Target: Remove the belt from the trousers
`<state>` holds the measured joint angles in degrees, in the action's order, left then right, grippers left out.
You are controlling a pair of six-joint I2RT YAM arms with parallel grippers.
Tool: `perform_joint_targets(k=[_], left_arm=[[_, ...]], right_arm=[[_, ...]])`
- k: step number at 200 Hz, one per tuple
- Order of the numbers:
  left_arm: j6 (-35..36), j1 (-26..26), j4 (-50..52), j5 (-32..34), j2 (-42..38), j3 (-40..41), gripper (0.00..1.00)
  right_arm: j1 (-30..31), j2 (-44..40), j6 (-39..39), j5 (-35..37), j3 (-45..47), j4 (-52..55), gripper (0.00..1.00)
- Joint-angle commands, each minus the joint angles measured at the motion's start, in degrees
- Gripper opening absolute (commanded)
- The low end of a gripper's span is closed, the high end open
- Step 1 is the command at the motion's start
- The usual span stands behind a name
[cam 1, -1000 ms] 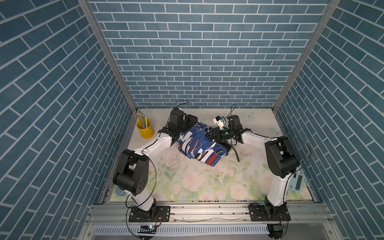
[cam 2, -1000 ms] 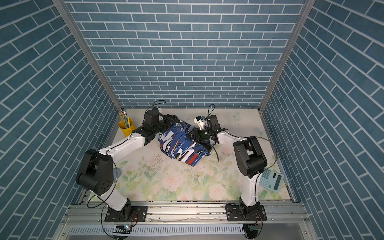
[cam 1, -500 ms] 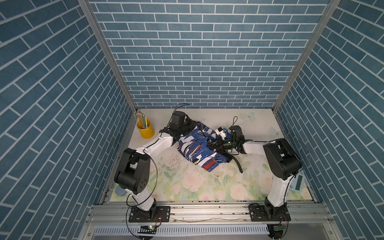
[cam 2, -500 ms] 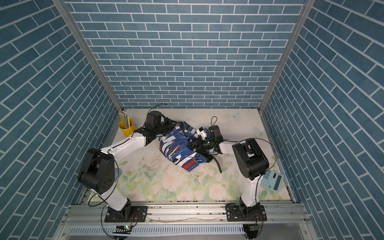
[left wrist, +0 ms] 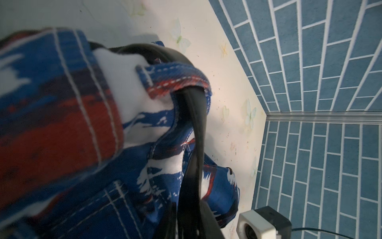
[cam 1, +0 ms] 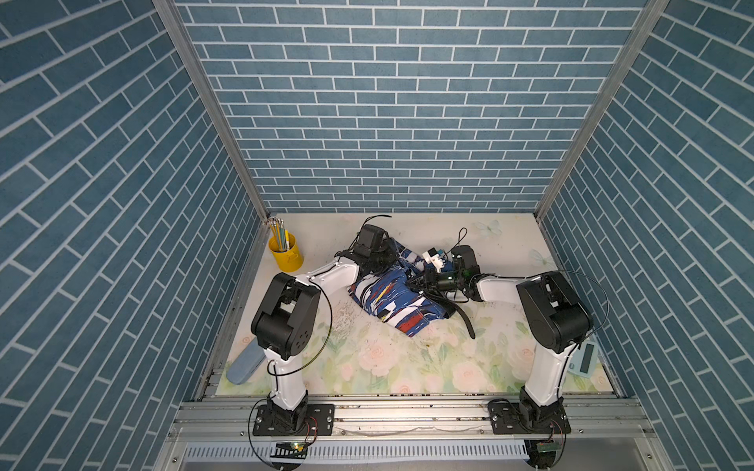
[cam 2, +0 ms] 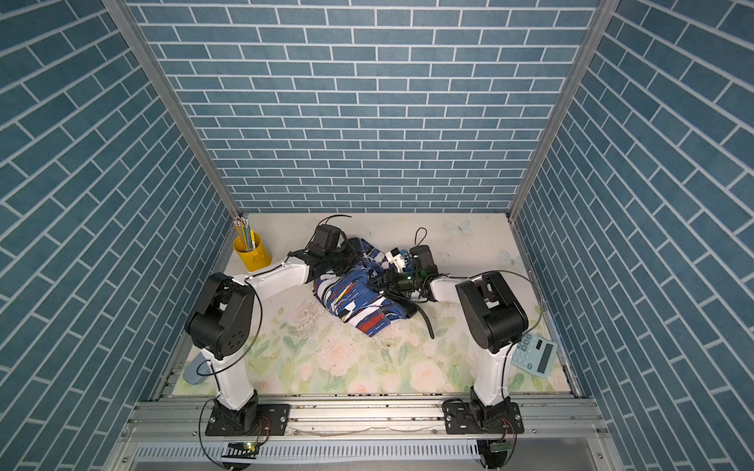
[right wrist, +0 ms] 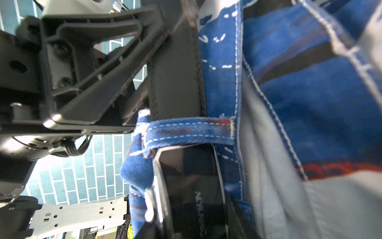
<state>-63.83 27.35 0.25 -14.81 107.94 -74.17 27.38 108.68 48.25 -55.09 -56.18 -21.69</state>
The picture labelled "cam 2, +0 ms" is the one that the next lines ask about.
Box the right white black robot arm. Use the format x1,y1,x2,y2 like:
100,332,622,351
368,245,529,409

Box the black leather belt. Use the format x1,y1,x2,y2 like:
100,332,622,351
385,287,436,341

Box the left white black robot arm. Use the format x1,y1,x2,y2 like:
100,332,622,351
185,224,363,412

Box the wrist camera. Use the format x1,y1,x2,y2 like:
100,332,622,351
307,224,342,257
386,248,414,273

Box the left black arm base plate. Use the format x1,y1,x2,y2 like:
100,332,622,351
205,400,291,438

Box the light green calculator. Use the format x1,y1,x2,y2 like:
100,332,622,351
512,333,557,378

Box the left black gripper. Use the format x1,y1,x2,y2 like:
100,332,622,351
322,240,365,276

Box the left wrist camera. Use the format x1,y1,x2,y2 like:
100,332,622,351
307,224,342,257

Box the right small circuit board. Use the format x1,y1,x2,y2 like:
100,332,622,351
488,440,512,453

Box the small circuit board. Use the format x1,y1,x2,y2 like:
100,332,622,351
488,440,512,453
222,442,261,460

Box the yellow pen cup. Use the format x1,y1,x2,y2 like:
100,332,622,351
233,232,272,272

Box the blue patterned trousers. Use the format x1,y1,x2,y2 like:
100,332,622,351
312,239,417,337

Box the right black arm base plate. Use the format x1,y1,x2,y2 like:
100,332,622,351
441,398,524,436

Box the floral table mat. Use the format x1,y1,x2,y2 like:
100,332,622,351
172,213,571,396

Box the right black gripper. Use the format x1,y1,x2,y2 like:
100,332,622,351
369,270,423,298

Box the blue grey glasses case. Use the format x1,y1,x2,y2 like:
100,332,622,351
183,351,210,386

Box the left small circuit board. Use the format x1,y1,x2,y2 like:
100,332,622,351
222,442,261,460

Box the pens in cup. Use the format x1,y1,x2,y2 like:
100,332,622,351
234,215,256,252

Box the aluminium mounting rail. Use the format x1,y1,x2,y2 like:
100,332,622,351
122,394,610,442

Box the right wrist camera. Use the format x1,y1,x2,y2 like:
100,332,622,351
386,248,414,273

